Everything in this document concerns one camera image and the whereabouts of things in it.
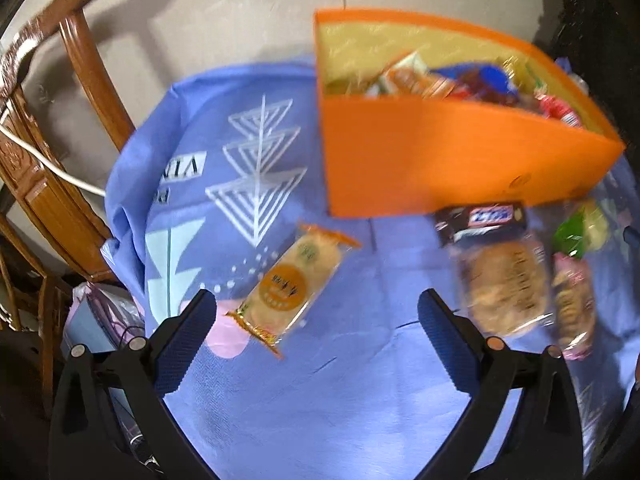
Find carved wooden chair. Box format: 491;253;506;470
0;0;136;286

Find dark carved wooden furniture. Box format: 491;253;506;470
532;0;640;126

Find orange snack packet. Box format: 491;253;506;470
386;64;456;100

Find translucent plastic bag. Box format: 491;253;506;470
62;282;148;356

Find green yellow snack packet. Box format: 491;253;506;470
551;200;612;261

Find rice cracker packet orange ends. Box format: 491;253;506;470
225;222;362;361

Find white power cable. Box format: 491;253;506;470
0;122;107;196

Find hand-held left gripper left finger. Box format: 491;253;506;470
48;289;217;480

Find orange fabric box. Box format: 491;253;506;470
313;7;626;218

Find cookie packet dark blue label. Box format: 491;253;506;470
432;201;553;338

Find blue printed tablecloth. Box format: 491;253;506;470
102;57;640;480

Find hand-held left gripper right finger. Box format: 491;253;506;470
417;289;583;480

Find red snack packet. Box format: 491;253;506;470
535;92;583;128

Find blue snack packet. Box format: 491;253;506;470
437;62;518;96

